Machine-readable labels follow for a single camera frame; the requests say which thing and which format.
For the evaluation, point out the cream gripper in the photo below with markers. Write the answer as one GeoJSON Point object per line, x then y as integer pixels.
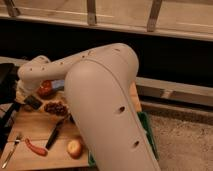
{"type": "Point", "coordinates": [23, 90]}

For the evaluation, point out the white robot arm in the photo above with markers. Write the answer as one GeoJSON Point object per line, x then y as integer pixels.
{"type": "Point", "coordinates": [97, 91]}

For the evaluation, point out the red bowl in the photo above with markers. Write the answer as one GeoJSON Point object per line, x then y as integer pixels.
{"type": "Point", "coordinates": [45, 89]}

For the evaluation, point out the black tripod stand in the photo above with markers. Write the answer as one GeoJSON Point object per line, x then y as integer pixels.
{"type": "Point", "coordinates": [8, 77]}

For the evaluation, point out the bunch of dark grapes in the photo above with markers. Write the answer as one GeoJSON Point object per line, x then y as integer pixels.
{"type": "Point", "coordinates": [56, 108]}

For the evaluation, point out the blue sponge block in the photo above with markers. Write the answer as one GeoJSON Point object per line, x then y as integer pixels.
{"type": "Point", "coordinates": [58, 85]}

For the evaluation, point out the silver fork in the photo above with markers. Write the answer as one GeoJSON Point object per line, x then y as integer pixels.
{"type": "Point", "coordinates": [16, 142]}

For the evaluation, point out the red chili pepper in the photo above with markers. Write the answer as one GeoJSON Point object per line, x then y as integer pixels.
{"type": "Point", "coordinates": [37, 150]}

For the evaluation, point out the apple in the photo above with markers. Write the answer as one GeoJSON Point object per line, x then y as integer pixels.
{"type": "Point", "coordinates": [74, 148]}

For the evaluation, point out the green plastic tray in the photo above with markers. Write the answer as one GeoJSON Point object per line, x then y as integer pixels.
{"type": "Point", "coordinates": [144, 120]}

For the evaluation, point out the black handled knife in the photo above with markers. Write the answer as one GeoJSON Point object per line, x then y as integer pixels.
{"type": "Point", "coordinates": [54, 133]}

